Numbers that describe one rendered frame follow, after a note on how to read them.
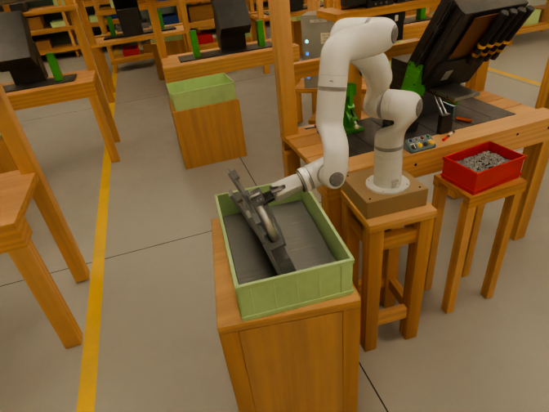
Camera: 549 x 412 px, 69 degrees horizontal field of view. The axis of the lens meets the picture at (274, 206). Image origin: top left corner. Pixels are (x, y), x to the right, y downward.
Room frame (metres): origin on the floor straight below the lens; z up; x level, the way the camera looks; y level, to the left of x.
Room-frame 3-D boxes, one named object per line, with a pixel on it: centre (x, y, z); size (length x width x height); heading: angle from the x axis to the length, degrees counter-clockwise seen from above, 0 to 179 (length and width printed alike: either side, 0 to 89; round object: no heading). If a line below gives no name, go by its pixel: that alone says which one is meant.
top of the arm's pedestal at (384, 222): (1.52, -0.51, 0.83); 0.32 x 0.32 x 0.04; 11
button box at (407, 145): (1.90, -0.80, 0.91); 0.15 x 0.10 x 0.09; 106
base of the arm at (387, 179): (1.53, -0.51, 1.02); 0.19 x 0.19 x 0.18
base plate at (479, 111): (2.24, -0.90, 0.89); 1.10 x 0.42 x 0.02; 106
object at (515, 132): (1.97, -0.98, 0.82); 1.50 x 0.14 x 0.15; 106
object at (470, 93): (2.17, -1.00, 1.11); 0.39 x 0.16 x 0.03; 16
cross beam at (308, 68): (2.60, -0.80, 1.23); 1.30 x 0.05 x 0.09; 106
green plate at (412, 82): (2.16, -0.85, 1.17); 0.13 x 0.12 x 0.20; 106
